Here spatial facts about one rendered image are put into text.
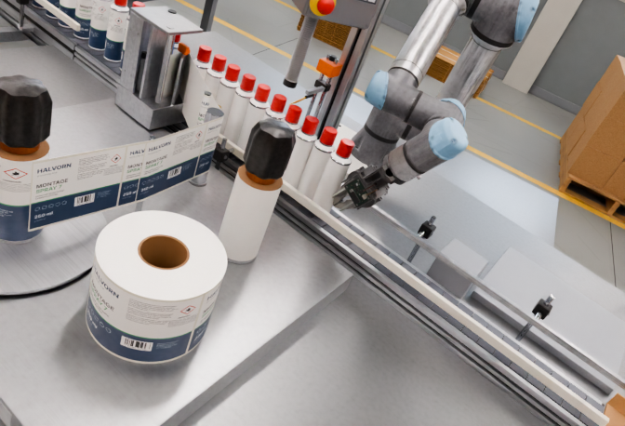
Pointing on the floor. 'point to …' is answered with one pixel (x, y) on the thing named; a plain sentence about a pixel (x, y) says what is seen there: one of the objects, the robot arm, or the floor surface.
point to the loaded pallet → (598, 144)
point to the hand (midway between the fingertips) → (339, 202)
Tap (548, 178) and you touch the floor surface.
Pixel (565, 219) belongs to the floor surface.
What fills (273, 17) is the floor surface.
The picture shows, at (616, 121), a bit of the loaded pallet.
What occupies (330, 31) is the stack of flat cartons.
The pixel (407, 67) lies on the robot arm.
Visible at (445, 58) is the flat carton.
